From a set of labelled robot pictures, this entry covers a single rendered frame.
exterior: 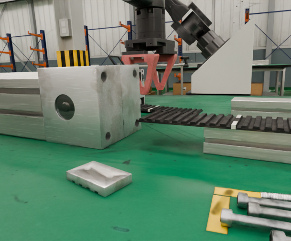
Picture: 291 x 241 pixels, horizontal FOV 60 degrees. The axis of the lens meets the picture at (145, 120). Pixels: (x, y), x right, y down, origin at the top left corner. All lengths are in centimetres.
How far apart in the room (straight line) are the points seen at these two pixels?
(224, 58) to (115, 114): 52
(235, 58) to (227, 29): 722
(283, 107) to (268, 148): 18
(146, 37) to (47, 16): 1006
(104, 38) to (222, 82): 840
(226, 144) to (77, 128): 17
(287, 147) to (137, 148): 15
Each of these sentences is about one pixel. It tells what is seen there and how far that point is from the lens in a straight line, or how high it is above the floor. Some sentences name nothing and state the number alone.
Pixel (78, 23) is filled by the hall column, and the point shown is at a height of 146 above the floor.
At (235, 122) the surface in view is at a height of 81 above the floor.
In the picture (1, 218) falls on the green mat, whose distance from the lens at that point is 20.
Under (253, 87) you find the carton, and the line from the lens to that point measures 519.
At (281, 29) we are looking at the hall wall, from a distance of 805.
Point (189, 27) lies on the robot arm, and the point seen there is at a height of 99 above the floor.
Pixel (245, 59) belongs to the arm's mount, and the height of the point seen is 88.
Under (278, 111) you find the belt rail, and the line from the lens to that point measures 45.
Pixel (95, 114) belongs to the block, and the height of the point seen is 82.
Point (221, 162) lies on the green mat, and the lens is 25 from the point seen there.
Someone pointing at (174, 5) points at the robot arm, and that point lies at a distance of 90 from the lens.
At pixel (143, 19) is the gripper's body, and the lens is 49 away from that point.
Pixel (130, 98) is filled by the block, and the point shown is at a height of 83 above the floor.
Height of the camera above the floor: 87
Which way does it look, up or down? 13 degrees down
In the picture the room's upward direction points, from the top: 2 degrees counter-clockwise
